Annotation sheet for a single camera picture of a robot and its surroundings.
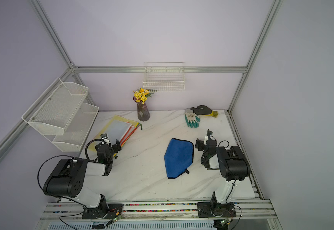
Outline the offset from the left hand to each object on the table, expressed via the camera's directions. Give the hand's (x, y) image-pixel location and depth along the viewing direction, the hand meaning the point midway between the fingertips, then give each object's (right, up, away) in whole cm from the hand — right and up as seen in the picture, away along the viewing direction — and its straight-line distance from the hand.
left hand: (109, 142), depth 94 cm
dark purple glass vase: (+20, +21, +13) cm, 32 cm away
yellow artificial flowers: (+21, +32, +2) cm, 38 cm away
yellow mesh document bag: (-9, +9, +16) cm, 20 cm away
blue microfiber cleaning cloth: (+46, -9, -1) cm, 47 cm away
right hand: (+65, 0, +6) cm, 65 cm away
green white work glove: (+58, +17, +20) cm, 63 cm away
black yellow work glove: (+69, +24, +25) cm, 78 cm away
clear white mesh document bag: (0, +7, +14) cm, 15 cm away
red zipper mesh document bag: (+9, +4, +10) cm, 14 cm away
